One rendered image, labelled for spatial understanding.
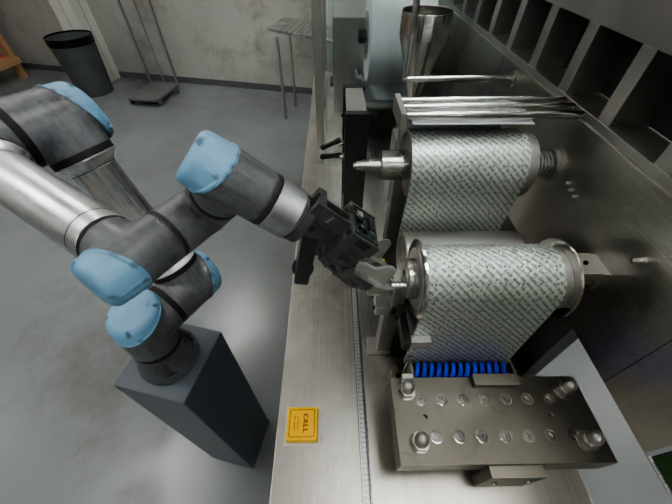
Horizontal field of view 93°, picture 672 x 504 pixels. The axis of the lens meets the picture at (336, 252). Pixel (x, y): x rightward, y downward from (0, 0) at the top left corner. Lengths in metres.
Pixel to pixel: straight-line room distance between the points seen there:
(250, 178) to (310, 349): 0.61
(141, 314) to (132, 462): 1.24
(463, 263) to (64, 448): 1.98
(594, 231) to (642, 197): 0.10
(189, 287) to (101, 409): 1.39
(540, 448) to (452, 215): 0.48
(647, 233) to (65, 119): 0.98
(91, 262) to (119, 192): 0.36
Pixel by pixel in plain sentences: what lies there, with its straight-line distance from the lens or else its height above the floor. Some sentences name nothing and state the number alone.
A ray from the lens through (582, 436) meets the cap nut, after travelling 0.83.
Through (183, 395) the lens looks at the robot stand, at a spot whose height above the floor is 0.90.
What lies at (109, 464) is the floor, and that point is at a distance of 2.03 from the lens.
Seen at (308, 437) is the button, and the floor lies 0.92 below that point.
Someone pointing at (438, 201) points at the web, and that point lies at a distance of 0.73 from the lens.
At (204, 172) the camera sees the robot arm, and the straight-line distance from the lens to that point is 0.40.
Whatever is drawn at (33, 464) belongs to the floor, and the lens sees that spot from 2.22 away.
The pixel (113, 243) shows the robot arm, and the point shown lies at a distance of 0.45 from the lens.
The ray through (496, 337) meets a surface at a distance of 0.74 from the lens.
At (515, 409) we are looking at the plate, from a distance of 0.81.
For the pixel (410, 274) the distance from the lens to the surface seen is 0.58.
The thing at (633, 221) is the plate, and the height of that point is 1.38.
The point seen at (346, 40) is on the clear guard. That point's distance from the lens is 1.38.
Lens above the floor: 1.72
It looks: 47 degrees down
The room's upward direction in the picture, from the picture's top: straight up
